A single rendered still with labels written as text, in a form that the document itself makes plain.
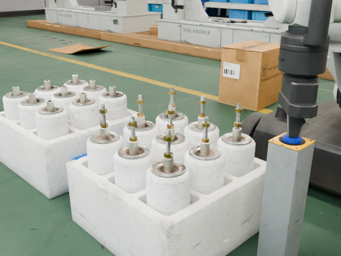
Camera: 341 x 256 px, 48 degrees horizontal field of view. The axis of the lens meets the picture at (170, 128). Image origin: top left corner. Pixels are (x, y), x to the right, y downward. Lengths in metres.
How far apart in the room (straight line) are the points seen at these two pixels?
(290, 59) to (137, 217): 0.44
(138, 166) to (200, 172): 0.14
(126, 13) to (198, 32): 1.05
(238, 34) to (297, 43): 2.43
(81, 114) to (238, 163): 0.55
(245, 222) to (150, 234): 0.28
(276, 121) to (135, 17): 3.16
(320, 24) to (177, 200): 0.43
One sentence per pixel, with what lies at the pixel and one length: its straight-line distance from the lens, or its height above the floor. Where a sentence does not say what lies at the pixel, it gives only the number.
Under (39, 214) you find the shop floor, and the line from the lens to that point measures 1.19.
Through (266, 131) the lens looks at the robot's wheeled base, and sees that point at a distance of 1.25.
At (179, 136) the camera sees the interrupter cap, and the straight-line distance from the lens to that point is 0.98.
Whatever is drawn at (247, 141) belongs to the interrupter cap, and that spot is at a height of 0.25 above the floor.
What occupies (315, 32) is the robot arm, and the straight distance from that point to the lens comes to 0.72.
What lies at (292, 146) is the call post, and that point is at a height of 0.31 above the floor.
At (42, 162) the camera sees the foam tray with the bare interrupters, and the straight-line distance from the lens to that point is 1.20.
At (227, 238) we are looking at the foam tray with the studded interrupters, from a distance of 0.97.
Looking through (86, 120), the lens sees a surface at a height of 0.20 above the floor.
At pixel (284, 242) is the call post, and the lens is 0.91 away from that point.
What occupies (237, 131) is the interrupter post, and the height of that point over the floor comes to 0.28.
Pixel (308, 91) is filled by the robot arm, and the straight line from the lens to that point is 0.76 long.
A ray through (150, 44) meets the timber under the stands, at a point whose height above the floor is 0.03.
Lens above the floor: 0.63
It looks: 21 degrees down
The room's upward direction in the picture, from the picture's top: straight up
